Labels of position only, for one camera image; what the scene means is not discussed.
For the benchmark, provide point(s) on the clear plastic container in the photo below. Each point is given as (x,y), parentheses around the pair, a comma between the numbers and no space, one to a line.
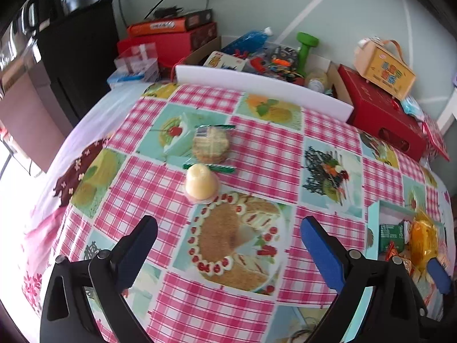
(137,63)

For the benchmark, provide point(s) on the round cookie packet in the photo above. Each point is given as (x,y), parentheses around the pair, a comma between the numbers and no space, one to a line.
(212,147)

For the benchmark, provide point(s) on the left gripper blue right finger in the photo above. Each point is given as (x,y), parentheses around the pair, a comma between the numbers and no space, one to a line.
(327,253)

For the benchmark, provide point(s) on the large red gift box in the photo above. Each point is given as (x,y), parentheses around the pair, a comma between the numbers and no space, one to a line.
(379,114)

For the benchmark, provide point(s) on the white shelf unit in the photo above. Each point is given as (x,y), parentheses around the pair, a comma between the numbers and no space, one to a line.
(449,114)

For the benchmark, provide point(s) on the red patterned box lid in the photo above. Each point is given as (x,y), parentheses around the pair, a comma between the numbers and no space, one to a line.
(435,143)

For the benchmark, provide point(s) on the yellow handled gift box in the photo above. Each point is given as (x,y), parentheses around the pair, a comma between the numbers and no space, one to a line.
(381,62)

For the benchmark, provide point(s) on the pink plaid tablecloth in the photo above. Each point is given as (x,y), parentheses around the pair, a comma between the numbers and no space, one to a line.
(232,269)

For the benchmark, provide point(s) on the red flat box stack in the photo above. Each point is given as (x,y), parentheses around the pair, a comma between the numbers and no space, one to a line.
(174,37)

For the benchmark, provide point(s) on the orange yellow snack packet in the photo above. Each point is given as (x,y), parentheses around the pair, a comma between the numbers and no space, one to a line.
(423,240)

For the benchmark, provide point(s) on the blue plastic bottle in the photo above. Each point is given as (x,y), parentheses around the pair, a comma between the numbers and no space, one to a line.
(248,43)

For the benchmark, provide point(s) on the green dumbbell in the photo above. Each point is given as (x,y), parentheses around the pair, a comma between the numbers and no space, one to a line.
(307,42)

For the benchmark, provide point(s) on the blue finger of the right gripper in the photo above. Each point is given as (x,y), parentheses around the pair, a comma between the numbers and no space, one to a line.
(439,276)

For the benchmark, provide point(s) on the black cabinet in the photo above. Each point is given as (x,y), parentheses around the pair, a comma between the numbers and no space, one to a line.
(67,49)

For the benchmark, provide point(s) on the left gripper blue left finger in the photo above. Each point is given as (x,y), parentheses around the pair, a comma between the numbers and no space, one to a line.
(132,251)

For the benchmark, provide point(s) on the white foam board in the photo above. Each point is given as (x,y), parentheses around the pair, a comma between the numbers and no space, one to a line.
(260,85)

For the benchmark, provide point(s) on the light blue tissue pack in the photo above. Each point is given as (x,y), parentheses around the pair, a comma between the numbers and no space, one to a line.
(412,108)

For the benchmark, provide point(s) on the yellow jelly cup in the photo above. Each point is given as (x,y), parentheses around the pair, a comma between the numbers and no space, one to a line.
(201,184)

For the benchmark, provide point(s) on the cardboard box of toys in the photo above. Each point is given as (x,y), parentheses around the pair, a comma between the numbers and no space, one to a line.
(261,63)

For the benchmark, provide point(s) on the teal-rimmed white tray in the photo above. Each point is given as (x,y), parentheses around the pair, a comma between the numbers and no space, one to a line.
(411,298)

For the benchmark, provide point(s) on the green snack packet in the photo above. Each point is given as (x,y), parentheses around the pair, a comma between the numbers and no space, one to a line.
(391,234)

